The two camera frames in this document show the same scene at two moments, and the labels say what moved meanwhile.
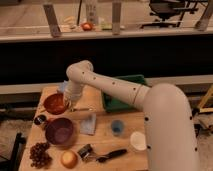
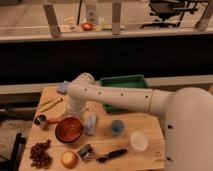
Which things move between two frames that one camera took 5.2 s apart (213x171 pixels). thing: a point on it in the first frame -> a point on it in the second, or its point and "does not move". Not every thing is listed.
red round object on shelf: [87, 26] does not move
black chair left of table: [13, 163] does not move
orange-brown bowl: [56, 103] -> [69, 129]
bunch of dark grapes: [39, 156] does not move
